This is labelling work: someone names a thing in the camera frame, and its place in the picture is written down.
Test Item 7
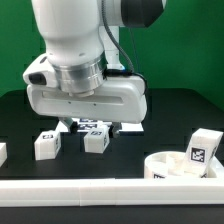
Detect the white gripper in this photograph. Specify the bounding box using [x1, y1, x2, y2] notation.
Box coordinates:
[27, 76, 147, 138]

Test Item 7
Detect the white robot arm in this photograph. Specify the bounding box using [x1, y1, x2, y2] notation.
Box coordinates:
[23, 0, 167, 126]

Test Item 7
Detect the white AprilTag base sheet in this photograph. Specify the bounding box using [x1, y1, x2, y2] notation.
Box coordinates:
[56, 118, 144, 135]

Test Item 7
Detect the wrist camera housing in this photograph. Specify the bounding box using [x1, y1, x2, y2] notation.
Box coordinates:
[23, 53, 58, 88]

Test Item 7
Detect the white U-shaped barrier frame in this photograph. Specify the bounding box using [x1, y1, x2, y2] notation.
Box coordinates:
[0, 151, 224, 207]

